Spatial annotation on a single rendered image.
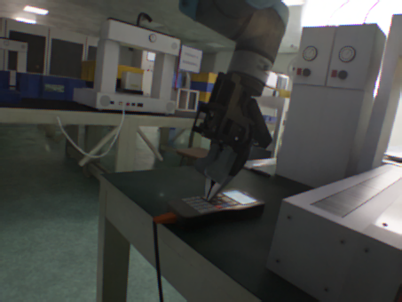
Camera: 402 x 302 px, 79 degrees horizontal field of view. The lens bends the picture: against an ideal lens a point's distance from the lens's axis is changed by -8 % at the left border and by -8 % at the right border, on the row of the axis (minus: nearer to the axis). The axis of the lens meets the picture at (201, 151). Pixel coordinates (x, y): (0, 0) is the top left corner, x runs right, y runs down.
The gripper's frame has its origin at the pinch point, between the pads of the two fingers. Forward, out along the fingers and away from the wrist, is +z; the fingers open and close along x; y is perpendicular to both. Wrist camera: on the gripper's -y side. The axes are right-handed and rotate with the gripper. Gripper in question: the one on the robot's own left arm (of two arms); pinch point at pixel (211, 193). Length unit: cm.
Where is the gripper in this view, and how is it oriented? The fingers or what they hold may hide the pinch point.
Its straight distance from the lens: 48.8
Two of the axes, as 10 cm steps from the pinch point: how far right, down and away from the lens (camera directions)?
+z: -3.4, 9.4, 0.3
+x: 6.1, 2.5, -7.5
